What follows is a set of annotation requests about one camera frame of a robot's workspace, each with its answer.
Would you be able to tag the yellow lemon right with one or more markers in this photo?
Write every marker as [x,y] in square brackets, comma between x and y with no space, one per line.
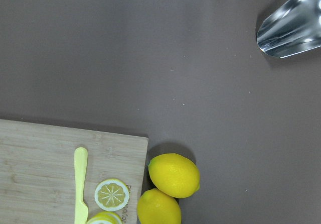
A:
[174,174]

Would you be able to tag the yellow lemon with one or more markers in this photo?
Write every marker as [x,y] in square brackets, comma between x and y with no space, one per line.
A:
[174,174]
[155,206]

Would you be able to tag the yellow lemon middle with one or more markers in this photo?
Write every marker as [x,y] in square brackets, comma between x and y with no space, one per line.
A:
[155,206]

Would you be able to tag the thin lemon slice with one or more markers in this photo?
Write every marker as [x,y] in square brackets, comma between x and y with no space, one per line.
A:
[111,195]

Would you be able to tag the lemon half slice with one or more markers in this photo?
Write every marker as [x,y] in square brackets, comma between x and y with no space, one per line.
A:
[105,217]

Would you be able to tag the yellow plastic knife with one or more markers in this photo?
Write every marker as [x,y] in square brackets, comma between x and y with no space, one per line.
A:
[80,167]

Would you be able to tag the bamboo cutting board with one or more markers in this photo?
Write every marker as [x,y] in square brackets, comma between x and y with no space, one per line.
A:
[37,170]

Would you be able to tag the metal ice scoop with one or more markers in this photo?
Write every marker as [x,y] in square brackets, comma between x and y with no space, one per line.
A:
[292,29]

